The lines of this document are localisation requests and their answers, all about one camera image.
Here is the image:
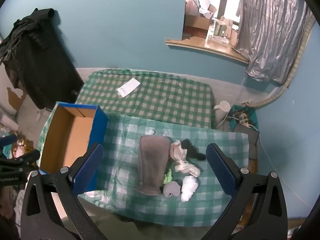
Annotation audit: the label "flat white box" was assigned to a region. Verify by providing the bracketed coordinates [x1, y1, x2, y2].
[206, 35, 229, 47]

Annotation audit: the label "black sock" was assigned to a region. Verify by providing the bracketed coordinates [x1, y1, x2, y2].
[181, 139, 207, 161]

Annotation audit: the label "brown cardboard box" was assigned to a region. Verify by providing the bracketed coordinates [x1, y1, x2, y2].
[184, 4, 217, 30]

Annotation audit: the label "wooden window sill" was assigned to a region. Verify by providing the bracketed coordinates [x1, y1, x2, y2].
[165, 36, 250, 64]

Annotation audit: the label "beige patterned sock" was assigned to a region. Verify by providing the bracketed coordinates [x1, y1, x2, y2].
[170, 140, 188, 162]

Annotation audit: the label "silver curtain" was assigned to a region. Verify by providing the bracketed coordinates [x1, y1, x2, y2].
[235, 0, 317, 83]

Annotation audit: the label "rolled woven mat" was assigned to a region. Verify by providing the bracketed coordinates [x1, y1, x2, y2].
[257, 22, 315, 108]

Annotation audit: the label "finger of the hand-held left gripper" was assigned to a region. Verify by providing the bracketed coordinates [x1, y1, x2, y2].
[0, 149, 41, 170]
[0, 134, 17, 153]

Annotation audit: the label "dark green checked bed sheet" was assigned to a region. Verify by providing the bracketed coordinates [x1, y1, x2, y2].
[75, 69, 215, 130]

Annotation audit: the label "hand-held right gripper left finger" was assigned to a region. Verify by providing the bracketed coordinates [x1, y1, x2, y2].
[20, 142, 108, 240]

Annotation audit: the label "grey sock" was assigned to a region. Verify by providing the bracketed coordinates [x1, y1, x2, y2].
[163, 181, 183, 197]

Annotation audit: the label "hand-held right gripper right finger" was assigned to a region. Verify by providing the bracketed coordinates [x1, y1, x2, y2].
[200, 142, 289, 240]

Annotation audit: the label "light green checked tablecloth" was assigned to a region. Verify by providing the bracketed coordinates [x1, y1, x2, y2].
[37, 112, 250, 228]

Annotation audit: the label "teal stool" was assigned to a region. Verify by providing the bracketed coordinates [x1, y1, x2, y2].
[230, 105, 258, 133]

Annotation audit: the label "white power strip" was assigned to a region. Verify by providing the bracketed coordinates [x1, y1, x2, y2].
[237, 114, 252, 128]

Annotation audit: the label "white paper sheet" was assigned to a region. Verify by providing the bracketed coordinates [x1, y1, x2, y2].
[117, 78, 140, 97]

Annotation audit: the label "white sock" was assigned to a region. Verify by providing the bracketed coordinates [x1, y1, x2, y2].
[180, 175, 200, 202]
[174, 161, 201, 178]

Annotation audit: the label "green and white box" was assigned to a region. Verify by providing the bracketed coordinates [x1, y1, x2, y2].
[212, 19, 227, 37]

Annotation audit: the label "blue cardboard box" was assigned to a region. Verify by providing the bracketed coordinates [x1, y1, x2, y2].
[39, 102, 109, 197]

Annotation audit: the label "black hanging clothes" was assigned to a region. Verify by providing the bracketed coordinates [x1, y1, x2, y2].
[0, 8, 85, 110]

